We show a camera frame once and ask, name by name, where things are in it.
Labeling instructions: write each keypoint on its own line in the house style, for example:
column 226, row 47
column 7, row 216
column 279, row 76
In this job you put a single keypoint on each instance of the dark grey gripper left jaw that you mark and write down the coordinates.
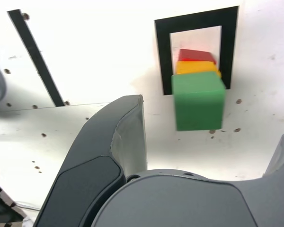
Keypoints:
column 90, row 177

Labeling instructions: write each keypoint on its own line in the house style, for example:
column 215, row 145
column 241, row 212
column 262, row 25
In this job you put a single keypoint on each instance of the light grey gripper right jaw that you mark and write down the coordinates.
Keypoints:
column 180, row 203

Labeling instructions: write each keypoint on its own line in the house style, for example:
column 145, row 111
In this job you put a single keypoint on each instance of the green cube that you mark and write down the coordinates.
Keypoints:
column 198, row 104

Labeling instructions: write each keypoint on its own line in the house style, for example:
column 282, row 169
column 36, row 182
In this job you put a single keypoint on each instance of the yellow cube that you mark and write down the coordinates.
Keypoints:
column 194, row 68

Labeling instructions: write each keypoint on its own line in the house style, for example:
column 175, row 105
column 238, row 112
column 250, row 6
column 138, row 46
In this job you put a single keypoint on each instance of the red cube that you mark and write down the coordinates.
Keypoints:
column 194, row 55

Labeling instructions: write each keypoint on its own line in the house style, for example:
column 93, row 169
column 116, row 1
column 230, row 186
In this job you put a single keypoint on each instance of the black tape square outline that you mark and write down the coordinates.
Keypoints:
column 162, row 47

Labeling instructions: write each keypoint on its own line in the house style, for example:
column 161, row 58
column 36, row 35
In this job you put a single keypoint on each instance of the black tape strip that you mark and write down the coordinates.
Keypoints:
column 35, row 54

